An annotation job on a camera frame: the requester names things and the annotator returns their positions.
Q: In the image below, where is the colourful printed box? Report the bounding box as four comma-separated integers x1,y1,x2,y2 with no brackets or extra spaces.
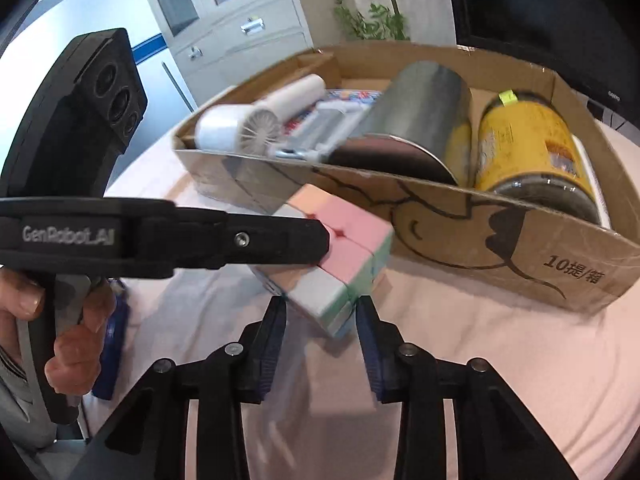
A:
285,89,386,131

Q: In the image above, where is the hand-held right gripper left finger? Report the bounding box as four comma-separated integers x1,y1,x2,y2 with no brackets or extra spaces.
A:
67,296,288,480

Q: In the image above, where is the white spray bottle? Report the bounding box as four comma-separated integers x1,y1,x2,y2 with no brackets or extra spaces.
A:
575,135,613,231

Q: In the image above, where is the silver metal can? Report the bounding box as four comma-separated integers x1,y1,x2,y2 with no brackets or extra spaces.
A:
327,60,473,186

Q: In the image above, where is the black television screen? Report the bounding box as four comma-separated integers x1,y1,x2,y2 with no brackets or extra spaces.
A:
445,0,640,113

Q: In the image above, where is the grey metal cabinet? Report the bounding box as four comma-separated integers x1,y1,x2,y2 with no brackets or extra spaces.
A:
136,0,314,81

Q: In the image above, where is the blue plastic tool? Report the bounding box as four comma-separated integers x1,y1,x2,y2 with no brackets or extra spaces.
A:
91,280,132,402

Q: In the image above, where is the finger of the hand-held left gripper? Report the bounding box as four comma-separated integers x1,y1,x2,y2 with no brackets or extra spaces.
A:
172,207,332,279

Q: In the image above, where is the blue wall banner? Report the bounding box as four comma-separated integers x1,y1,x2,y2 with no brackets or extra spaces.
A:
132,34,166,63

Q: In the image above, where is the green leafy plant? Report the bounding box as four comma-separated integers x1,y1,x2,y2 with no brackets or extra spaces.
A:
332,0,412,43

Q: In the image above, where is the pastel pink box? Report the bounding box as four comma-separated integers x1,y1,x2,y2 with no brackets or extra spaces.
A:
250,183,396,342

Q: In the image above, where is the person's left hand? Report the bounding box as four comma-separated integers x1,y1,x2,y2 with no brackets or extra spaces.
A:
0,267,117,396

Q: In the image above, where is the white handheld fan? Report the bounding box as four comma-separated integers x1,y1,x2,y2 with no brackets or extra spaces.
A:
194,74,327,157

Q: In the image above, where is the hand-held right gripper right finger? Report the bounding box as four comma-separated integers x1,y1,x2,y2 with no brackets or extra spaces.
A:
353,294,581,480

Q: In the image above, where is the shallow cardboard box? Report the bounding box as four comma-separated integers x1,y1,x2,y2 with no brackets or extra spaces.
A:
171,44,640,315

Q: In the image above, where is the yellow label jar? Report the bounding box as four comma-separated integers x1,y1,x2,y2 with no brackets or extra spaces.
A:
472,89,603,223

